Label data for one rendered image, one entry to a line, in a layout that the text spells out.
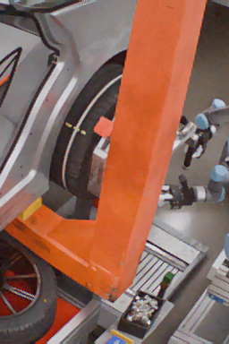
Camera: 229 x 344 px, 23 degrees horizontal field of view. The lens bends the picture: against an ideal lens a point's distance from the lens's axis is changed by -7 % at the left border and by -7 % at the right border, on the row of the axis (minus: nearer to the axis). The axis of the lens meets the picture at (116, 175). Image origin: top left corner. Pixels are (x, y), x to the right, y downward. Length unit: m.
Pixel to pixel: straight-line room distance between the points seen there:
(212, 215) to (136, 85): 2.10
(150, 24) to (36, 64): 0.97
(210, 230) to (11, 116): 1.66
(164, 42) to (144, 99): 0.24
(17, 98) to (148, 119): 0.86
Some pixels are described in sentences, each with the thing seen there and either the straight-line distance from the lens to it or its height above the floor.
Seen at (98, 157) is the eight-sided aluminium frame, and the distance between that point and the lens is 2.45.
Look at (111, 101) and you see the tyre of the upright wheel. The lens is 2.45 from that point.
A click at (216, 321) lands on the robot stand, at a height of 0.21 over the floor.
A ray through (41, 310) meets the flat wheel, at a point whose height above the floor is 0.50.
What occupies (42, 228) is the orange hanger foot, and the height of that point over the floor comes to 0.68.
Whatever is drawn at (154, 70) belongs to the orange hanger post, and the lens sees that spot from 1.66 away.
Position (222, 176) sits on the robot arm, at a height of 0.96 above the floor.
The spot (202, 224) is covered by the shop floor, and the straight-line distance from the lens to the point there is 3.63.
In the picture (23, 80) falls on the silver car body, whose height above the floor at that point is 1.20.
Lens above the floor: 2.59
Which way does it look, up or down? 43 degrees down
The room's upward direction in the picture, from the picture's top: 11 degrees clockwise
